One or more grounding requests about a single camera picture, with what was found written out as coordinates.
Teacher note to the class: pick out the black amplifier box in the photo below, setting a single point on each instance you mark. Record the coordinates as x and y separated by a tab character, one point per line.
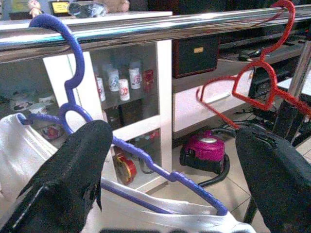
194	63

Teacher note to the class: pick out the white shelf cabinet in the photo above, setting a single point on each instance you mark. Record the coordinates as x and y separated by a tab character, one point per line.
165	97

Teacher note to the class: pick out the chrome clothes rail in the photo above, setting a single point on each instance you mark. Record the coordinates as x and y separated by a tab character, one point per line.
150	29

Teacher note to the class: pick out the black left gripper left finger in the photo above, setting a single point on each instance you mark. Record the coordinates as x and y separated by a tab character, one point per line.
68	170

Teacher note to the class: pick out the white t-shirt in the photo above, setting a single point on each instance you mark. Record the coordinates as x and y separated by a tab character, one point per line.
17	150

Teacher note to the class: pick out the pink vacuum cleaner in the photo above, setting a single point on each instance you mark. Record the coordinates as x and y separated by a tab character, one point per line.
206	148

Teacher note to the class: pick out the red plastic hanger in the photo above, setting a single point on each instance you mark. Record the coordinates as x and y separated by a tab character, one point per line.
290	24

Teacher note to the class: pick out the small doll figure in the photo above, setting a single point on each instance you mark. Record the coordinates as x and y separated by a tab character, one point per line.
34	8

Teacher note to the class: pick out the white printed cup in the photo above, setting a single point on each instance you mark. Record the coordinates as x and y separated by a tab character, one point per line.
135	78
114	81
124	91
101	89

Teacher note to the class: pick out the red cup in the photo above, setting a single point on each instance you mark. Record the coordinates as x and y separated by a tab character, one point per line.
148	81

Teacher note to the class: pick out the blue plastic hanger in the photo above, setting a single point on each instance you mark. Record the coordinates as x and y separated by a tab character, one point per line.
75	48

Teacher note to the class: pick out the red round tin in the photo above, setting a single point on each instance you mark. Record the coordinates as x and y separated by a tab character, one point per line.
126	170

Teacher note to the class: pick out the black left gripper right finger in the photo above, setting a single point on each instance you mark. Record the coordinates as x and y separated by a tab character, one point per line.
279	184

